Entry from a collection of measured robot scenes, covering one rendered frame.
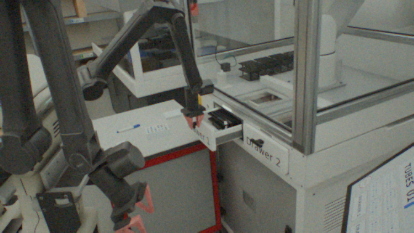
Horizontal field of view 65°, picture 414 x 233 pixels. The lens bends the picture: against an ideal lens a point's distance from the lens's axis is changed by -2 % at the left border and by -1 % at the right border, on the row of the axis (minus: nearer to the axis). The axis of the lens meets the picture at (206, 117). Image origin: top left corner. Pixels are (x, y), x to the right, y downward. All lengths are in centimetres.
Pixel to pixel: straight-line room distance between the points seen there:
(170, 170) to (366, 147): 94
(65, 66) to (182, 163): 116
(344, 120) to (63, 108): 94
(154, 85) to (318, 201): 136
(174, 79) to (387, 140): 141
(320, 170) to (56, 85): 94
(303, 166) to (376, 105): 37
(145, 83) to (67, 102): 157
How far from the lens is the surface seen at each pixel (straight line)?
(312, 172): 127
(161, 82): 230
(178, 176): 179
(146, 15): 105
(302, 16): 106
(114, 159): 76
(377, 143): 149
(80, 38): 554
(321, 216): 147
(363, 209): 89
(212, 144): 146
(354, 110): 129
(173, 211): 190
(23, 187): 111
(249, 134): 144
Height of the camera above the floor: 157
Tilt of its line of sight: 25 degrees down
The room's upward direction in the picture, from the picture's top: 5 degrees counter-clockwise
